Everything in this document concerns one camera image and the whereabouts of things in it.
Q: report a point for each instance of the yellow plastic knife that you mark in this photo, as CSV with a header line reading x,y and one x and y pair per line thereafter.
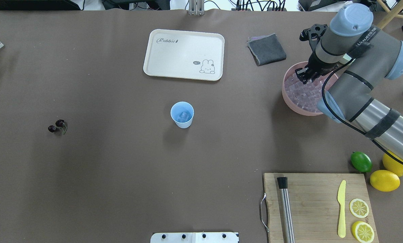
x,y
341,225

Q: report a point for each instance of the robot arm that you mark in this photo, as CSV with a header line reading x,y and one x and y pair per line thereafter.
x,y
368,55

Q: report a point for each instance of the grey folded cloth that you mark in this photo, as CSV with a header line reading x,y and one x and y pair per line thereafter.
x,y
266,49

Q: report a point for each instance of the ice cube in cup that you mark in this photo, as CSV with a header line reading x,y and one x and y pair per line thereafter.
x,y
184,117

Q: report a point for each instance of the yellow lemon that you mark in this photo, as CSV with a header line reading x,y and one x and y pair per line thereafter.
x,y
384,180
392,165

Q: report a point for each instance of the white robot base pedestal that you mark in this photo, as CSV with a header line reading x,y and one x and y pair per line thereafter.
x,y
196,237

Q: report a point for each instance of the yellow lemon right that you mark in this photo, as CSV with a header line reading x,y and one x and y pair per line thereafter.
x,y
384,180

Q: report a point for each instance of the lemon half slice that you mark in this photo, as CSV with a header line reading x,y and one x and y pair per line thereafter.
x,y
363,232
359,208

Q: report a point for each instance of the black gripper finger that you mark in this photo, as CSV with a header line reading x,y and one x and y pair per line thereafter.
x,y
309,79
301,73

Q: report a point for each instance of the steel muddler black tip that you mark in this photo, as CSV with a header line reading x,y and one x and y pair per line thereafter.
x,y
287,221

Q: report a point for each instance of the light blue plastic cup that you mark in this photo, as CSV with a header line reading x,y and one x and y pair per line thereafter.
x,y
176,110

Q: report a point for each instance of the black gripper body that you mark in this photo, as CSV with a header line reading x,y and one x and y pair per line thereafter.
x,y
314,64

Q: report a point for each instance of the aluminium frame post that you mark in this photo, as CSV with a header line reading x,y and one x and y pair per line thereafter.
x,y
196,7

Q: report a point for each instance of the dark red cherries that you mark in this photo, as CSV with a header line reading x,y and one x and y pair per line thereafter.
x,y
60,125

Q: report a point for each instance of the lemon half slice upper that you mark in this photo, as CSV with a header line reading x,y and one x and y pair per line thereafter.
x,y
363,232

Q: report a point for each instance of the wooden cup tree stand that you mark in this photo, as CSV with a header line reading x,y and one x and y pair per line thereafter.
x,y
391,14

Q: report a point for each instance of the lemon half slice lower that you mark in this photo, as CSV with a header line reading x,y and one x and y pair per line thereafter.
x,y
359,208

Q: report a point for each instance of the pink bowl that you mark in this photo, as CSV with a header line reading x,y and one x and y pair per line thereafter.
x,y
289,98

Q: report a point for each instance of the yellow lemon left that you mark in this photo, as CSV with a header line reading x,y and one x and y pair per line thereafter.
x,y
392,165

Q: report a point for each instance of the green lime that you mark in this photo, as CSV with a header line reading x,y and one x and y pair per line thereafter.
x,y
361,161

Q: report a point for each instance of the pile of clear ice cubes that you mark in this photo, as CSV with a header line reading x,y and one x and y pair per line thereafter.
x,y
302,94

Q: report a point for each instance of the bamboo cutting board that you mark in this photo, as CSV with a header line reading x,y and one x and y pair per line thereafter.
x,y
314,206

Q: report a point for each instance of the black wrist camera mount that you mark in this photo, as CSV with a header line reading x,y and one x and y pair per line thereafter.
x,y
313,35

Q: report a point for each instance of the cream rabbit tray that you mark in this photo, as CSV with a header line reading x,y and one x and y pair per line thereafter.
x,y
184,55

